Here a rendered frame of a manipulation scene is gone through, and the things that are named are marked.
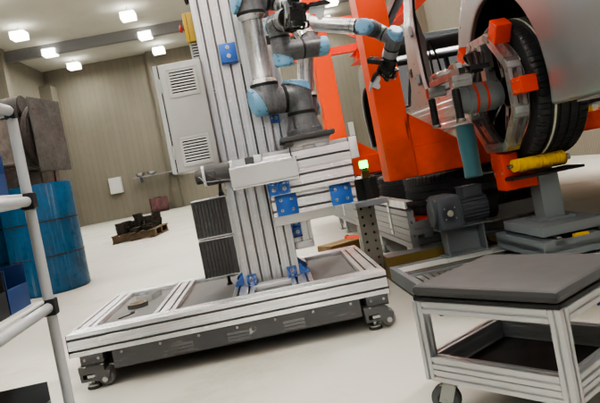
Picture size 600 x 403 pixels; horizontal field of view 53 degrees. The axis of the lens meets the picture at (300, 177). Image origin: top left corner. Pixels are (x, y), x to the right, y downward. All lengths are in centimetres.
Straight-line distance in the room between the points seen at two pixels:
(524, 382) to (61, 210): 491
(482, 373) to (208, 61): 177
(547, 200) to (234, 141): 147
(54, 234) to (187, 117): 337
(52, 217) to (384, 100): 351
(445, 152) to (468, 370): 195
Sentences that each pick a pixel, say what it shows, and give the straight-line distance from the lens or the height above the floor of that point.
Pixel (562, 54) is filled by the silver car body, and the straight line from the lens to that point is 256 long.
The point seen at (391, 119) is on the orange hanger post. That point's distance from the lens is 329.
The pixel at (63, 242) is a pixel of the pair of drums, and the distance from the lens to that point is 586.
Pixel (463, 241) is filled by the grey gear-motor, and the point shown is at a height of 13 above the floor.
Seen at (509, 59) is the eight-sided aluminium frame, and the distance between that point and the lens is 277.
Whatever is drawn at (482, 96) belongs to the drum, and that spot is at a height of 85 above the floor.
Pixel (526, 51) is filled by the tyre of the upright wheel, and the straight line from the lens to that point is 278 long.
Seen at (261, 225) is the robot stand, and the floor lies 47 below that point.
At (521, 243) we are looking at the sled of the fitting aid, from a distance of 301.
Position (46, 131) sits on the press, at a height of 196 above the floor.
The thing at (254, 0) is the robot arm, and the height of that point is 138.
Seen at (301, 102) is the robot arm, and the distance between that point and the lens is 249.
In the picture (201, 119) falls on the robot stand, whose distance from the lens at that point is 263.
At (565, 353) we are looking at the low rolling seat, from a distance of 140.
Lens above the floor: 69
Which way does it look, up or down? 1 degrees down
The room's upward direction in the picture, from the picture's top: 11 degrees counter-clockwise
